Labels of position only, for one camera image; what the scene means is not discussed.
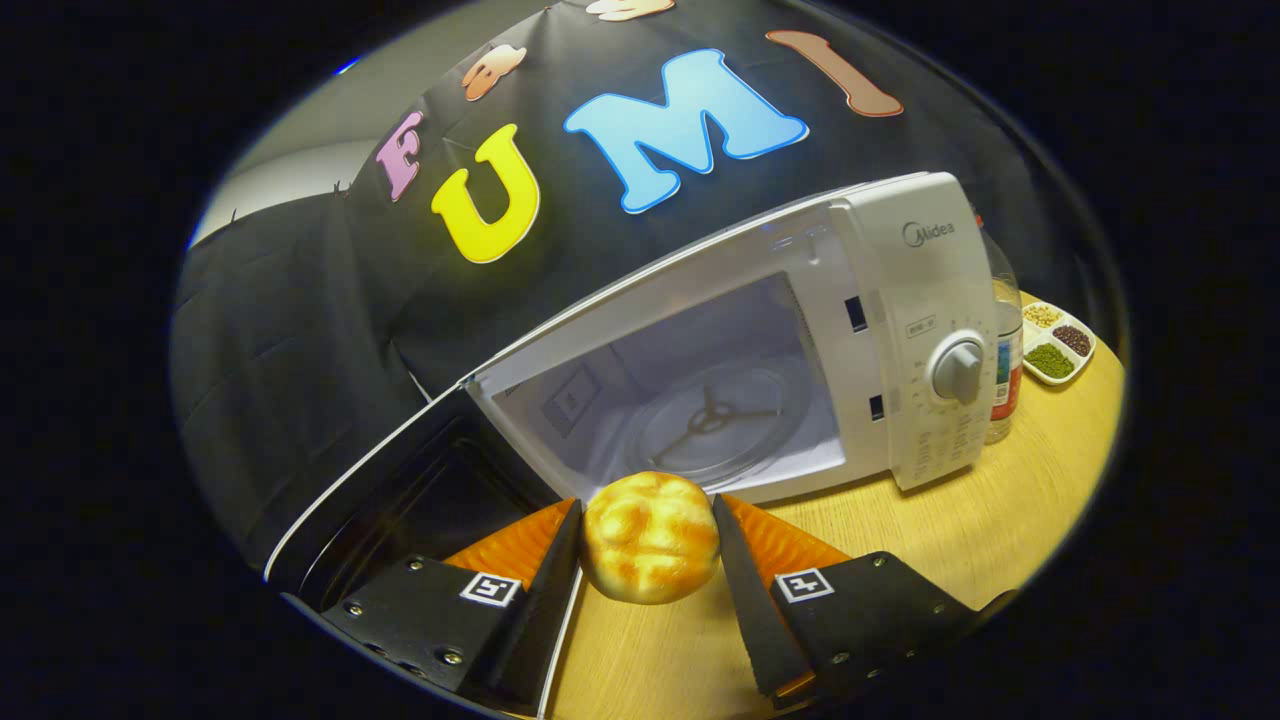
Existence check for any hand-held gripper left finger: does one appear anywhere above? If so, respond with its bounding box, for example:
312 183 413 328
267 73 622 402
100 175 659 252
320 497 584 713

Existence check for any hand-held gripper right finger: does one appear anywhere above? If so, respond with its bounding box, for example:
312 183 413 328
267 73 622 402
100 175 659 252
712 493 1016 709

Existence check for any golden bread bun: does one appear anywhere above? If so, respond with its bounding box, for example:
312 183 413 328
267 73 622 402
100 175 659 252
580 470 721 605

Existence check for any white microwave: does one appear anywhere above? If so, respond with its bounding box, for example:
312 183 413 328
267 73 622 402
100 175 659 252
263 170 1001 720

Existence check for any glass turntable plate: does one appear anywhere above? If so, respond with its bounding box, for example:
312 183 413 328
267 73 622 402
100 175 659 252
630 365 816 486

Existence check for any clear bottle with red cap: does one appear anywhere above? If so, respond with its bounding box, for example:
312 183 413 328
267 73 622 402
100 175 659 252
975 215 1025 446

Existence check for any black backdrop cloth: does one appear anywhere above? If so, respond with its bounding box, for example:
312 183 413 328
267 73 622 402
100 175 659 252
170 0 1101 571

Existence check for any white divided dish of beans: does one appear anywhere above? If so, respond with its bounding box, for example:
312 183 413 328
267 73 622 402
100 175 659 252
1020 300 1097 386

